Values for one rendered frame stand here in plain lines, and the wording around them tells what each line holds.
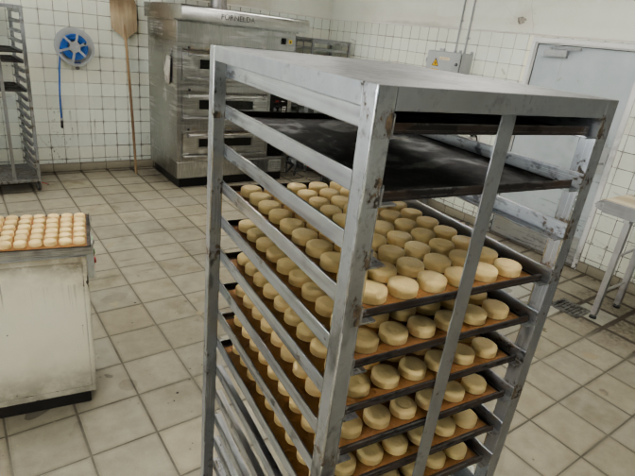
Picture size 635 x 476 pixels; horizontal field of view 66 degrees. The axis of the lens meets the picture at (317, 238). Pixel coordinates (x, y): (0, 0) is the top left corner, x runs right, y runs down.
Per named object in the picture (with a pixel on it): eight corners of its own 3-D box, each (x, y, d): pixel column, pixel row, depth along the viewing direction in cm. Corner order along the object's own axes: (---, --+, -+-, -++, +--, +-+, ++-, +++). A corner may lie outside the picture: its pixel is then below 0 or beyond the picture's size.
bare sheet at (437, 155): (229, 116, 112) (230, 110, 111) (372, 120, 131) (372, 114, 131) (381, 202, 65) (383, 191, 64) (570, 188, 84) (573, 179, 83)
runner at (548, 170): (360, 119, 133) (362, 108, 132) (368, 119, 134) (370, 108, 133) (568, 192, 82) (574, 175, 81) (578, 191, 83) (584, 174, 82)
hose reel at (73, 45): (96, 126, 599) (90, 28, 557) (100, 128, 587) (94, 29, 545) (59, 126, 576) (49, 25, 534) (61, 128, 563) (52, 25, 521)
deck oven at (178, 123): (181, 195, 564) (181, 3, 487) (147, 167, 652) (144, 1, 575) (294, 183, 653) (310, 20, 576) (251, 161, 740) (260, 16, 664)
